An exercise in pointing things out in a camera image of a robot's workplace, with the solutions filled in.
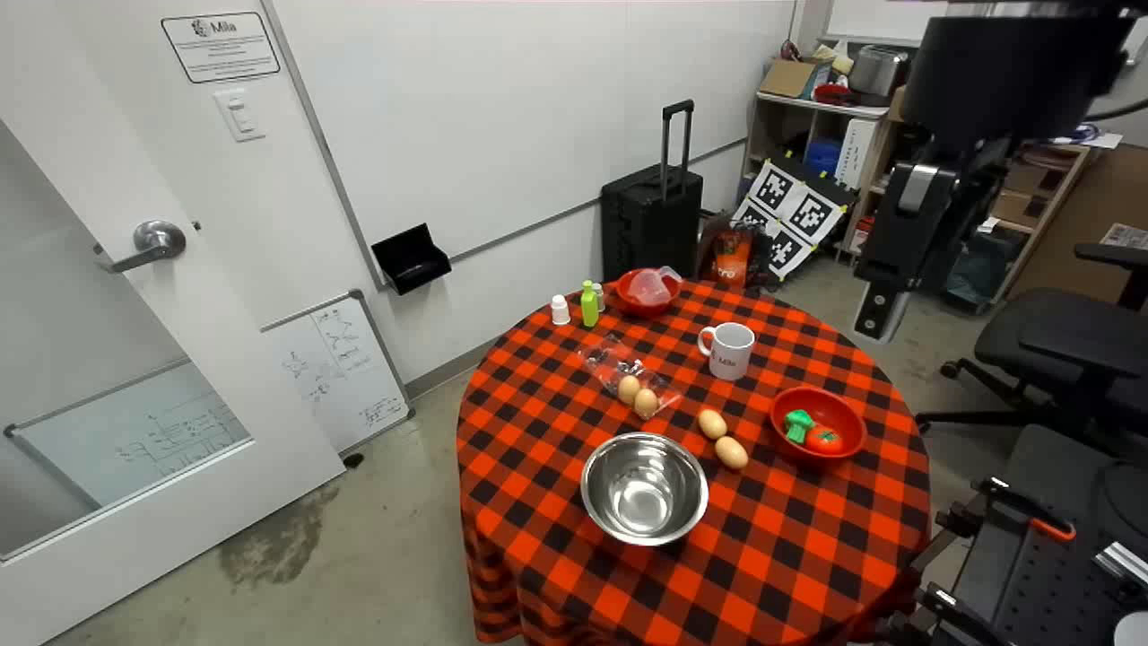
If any green toy broccoli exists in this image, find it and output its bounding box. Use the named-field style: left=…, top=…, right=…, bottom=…
left=786, top=408, right=813, bottom=444

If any red bowl with plastic wrap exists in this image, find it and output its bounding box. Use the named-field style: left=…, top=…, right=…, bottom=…
left=608, top=265, right=683, bottom=320

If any stainless steel mixing bowl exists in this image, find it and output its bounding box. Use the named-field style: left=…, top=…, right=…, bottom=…
left=582, top=429, right=709, bottom=547

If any small white bottle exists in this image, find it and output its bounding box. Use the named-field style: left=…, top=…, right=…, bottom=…
left=548, top=293, right=570, bottom=325

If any clear plastic bag with potatoes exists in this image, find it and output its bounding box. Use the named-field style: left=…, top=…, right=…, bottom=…
left=582, top=337, right=683, bottom=419

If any black rolling suitcase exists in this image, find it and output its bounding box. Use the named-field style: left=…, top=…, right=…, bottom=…
left=599, top=129, right=704, bottom=279

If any white ceramic mug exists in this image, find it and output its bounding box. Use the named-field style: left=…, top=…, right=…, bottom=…
left=696, top=324, right=756, bottom=379

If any tan toy potato upper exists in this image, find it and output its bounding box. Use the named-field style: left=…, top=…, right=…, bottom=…
left=696, top=408, right=728, bottom=438

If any tan toy potato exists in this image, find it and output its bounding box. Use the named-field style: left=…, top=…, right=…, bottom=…
left=696, top=408, right=728, bottom=438
left=713, top=438, right=749, bottom=469

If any tan toy potato lower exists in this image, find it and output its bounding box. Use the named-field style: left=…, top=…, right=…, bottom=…
left=713, top=438, right=749, bottom=469

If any fiducial marker board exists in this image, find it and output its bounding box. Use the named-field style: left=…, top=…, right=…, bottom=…
left=733, top=157, right=853, bottom=283

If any small whiteboard on floor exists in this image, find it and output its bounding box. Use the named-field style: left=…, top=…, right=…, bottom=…
left=267, top=289, right=409, bottom=453

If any orange toy tomato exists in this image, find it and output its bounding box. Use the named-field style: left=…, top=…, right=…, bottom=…
left=808, top=427, right=843, bottom=453

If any red black checkered tablecloth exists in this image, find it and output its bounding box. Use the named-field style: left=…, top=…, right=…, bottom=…
left=457, top=283, right=929, bottom=646

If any wooden storage shelf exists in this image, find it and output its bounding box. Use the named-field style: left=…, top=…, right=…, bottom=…
left=737, top=38, right=1093, bottom=301

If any black office chair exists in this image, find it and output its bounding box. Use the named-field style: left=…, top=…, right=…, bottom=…
left=916, top=244, right=1148, bottom=448

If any black equipment cart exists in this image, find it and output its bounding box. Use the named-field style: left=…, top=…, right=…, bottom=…
left=883, top=427, right=1148, bottom=646

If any white door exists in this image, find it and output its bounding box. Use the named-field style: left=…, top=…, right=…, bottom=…
left=0, top=0, right=341, bottom=646

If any black wall holder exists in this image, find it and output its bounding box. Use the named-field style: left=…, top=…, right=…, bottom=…
left=374, top=221, right=452, bottom=293

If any white light switch plate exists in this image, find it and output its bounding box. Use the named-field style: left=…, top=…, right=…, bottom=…
left=215, top=91, right=263, bottom=143

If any silver door handle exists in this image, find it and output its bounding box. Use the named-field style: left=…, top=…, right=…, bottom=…
left=98, top=221, right=188, bottom=273

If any white wall notice sign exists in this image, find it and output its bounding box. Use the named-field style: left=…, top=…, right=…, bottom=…
left=160, top=11, right=281, bottom=86

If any black camera stand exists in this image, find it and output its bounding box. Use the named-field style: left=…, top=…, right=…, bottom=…
left=853, top=0, right=1148, bottom=342

